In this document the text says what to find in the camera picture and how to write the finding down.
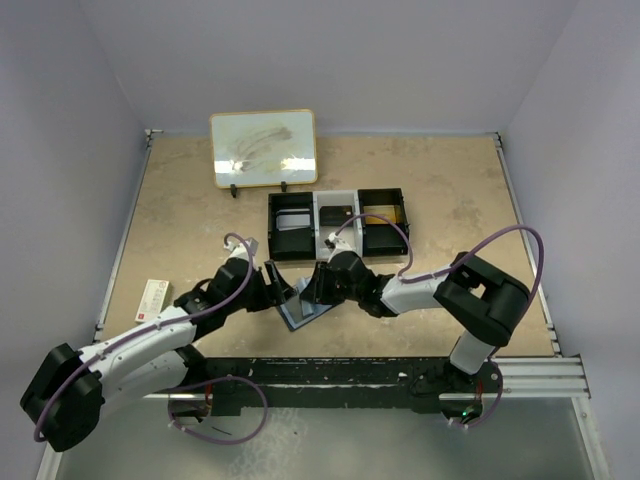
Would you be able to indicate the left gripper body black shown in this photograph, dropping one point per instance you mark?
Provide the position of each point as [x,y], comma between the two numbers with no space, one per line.
[256,295]

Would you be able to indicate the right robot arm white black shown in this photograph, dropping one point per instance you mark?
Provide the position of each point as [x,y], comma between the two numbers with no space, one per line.
[485,300]

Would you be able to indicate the white card in tray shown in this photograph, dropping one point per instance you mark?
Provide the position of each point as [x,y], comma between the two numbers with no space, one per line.
[293,219]

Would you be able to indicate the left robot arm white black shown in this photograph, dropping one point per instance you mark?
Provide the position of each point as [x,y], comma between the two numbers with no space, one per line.
[73,389]

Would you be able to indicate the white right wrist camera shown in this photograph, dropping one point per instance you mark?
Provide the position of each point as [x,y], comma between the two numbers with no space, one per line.
[336,244]

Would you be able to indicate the black left tray compartment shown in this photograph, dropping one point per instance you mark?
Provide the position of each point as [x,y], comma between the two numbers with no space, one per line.
[294,245]

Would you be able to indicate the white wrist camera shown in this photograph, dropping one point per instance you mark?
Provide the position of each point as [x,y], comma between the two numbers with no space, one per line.
[241,249]
[336,244]

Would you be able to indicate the whiteboard with wooden frame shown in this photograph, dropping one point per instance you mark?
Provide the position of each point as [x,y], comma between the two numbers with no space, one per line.
[263,148]

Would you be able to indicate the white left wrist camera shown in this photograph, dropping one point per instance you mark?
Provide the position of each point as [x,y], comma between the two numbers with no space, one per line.
[241,249]

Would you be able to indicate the gold card in tray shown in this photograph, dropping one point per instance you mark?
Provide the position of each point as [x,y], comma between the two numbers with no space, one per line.
[391,212]

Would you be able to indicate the blue leather card holder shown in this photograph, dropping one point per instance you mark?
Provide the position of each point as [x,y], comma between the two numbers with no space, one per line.
[296,312]

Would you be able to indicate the black tray compartment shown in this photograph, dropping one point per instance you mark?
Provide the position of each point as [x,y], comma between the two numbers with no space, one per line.
[379,237]
[294,245]

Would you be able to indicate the black right tray compartment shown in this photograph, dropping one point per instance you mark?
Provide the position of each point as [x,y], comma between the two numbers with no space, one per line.
[379,237]

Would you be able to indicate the black card case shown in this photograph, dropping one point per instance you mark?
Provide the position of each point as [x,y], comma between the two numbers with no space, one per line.
[334,215]

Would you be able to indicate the white middle tray compartment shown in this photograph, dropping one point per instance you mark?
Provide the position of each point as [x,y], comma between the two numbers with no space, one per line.
[351,231]

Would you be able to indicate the aluminium frame rail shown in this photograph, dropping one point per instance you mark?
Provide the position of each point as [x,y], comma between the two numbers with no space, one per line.
[545,377]

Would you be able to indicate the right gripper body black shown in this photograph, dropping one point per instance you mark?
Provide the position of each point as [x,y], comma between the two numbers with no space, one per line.
[339,293]

